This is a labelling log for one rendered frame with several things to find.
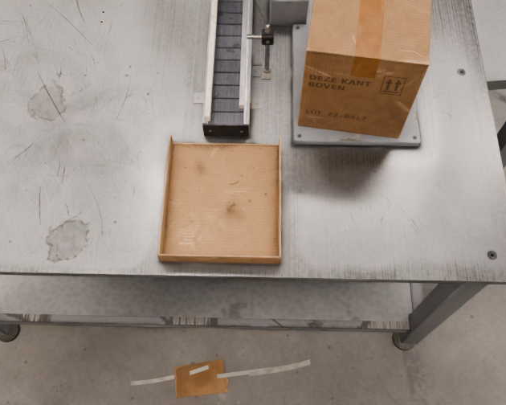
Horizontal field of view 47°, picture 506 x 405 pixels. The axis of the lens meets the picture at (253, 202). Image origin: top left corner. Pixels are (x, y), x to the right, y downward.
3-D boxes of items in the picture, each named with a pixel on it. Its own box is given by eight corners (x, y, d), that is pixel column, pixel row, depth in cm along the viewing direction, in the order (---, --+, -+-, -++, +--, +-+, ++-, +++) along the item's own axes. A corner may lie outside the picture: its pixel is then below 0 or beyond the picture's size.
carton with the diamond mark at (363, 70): (311, 30, 150) (322, -57, 126) (404, 41, 148) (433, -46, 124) (297, 126, 137) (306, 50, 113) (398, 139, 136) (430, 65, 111)
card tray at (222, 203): (171, 143, 138) (169, 134, 134) (280, 145, 137) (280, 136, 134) (160, 261, 125) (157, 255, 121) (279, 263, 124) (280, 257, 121)
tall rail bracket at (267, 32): (244, 65, 148) (242, 19, 133) (272, 66, 148) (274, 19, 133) (243, 75, 146) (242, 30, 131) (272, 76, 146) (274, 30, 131)
